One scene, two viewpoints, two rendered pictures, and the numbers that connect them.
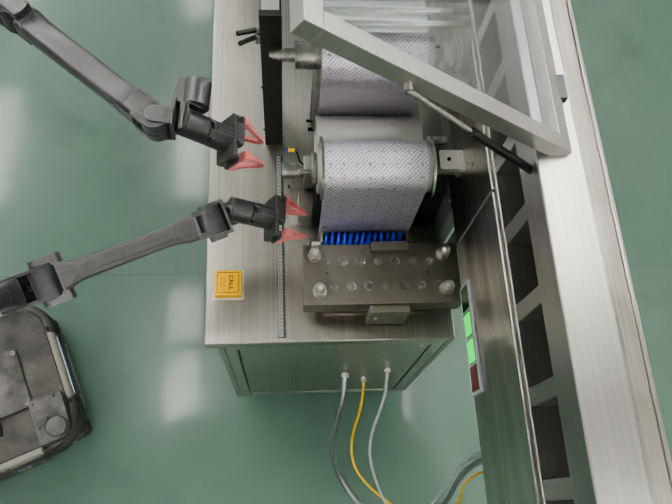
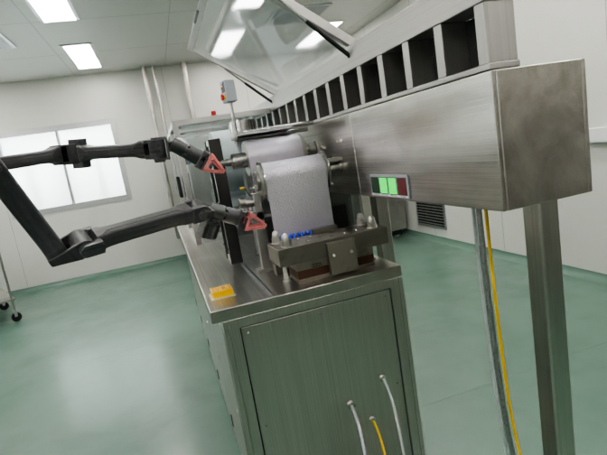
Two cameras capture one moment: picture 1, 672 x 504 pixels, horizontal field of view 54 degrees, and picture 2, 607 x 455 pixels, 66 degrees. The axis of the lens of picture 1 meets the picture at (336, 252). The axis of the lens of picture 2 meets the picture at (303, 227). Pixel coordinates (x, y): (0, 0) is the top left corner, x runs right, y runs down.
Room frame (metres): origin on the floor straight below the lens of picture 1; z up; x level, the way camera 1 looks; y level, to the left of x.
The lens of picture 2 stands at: (-1.03, 0.04, 1.35)
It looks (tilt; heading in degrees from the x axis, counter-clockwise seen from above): 10 degrees down; 357
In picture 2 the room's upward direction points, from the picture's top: 9 degrees counter-clockwise
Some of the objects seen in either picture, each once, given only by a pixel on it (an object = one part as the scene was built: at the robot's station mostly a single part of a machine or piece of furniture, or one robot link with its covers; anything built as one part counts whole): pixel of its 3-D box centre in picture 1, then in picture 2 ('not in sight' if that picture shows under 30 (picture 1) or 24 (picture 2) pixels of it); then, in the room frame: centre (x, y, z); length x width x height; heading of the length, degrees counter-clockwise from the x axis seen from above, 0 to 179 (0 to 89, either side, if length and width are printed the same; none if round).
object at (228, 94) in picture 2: not in sight; (227, 91); (1.28, 0.17, 1.66); 0.07 x 0.07 x 0.10; 23
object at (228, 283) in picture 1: (228, 283); (221, 292); (0.53, 0.26, 0.91); 0.07 x 0.07 x 0.02; 13
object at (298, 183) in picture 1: (300, 193); (257, 233); (0.76, 0.12, 1.05); 0.06 x 0.05 x 0.31; 103
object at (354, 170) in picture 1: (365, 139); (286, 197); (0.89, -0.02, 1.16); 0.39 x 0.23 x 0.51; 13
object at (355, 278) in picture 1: (380, 277); (327, 243); (0.60, -0.13, 1.00); 0.40 x 0.16 x 0.06; 103
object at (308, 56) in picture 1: (308, 55); (238, 161); (0.98, 0.15, 1.33); 0.06 x 0.06 x 0.06; 13
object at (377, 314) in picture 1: (387, 315); (342, 255); (0.51, -0.16, 0.96); 0.10 x 0.03 x 0.11; 103
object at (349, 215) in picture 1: (367, 216); (302, 211); (0.71, -0.06, 1.11); 0.23 x 0.01 x 0.18; 103
